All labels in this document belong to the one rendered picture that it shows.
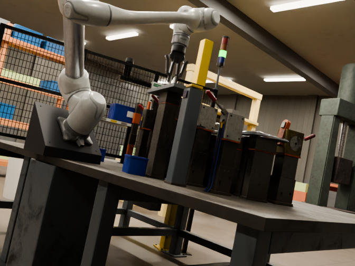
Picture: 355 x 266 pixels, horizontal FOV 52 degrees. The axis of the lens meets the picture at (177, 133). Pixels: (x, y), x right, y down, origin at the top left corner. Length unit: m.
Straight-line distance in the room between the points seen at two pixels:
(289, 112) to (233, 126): 10.85
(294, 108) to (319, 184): 6.00
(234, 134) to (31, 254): 1.18
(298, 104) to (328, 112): 5.53
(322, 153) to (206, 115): 5.04
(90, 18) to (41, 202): 0.97
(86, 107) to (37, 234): 0.69
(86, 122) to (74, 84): 0.22
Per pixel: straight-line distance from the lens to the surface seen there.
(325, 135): 6.82
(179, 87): 1.75
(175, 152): 1.63
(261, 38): 7.52
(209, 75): 5.71
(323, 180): 6.69
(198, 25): 1.85
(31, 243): 2.10
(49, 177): 2.01
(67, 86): 2.12
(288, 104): 12.55
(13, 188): 4.69
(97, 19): 1.68
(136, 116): 2.89
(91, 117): 2.02
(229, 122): 1.62
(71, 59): 2.01
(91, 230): 1.73
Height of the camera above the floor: 0.80
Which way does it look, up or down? 5 degrees up
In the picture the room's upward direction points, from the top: 11 degrees clockwise
